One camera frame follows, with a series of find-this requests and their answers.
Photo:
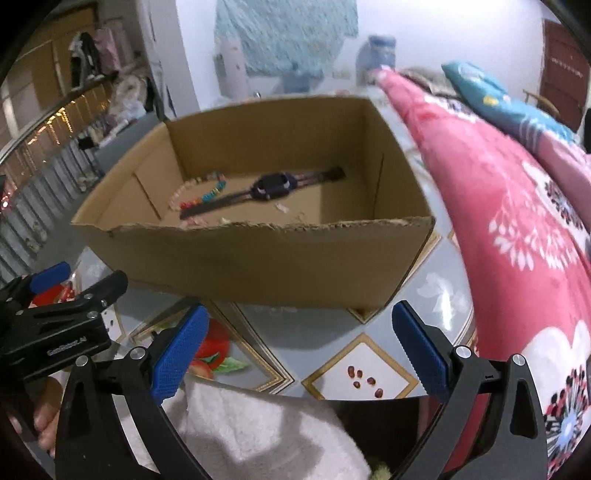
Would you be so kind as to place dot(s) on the metal railing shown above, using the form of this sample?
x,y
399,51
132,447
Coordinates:
x,y
51,175

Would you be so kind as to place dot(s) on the wooden chair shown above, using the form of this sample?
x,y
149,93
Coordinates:
x,y
540,99

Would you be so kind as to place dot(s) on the white thermos bottle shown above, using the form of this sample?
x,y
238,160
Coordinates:
x,y
233,69

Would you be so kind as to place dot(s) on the person's left hand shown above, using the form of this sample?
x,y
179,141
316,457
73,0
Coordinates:
x,y
44,415

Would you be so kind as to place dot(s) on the brown wooden door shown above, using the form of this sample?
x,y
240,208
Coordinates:
x,y
563,69

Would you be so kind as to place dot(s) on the dark purple wrist watch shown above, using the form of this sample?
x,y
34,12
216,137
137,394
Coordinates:
x,y
268,187

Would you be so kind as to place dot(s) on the printed tablecloth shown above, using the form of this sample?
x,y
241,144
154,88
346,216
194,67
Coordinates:
x,y
300,337

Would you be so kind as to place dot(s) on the brown cardboard box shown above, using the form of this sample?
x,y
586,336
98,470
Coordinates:
x,y
277,267

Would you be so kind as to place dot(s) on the teal pillow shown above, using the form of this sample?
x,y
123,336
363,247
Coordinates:
x,y
494,99

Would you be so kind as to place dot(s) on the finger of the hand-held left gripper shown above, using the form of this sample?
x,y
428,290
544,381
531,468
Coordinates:
x,y
46,277
101,288

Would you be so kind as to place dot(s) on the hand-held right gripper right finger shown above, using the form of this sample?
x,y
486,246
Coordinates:
x,y
420,350

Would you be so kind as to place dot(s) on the pile of clothes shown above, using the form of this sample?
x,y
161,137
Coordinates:
x,y
129,99

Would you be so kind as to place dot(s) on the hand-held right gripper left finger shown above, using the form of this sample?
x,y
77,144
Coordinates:
x,y
180,355

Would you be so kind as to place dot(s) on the white fluffy towel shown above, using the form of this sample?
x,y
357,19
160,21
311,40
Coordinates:
x,y
258,429

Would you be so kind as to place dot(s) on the pink floral blanket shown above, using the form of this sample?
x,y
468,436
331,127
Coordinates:
x,y
485,194

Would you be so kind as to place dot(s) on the blue floral cloth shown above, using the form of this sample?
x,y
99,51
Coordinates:
x,y
286,32

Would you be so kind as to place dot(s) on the blue water bottle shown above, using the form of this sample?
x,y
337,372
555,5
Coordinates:
x,y
378,55

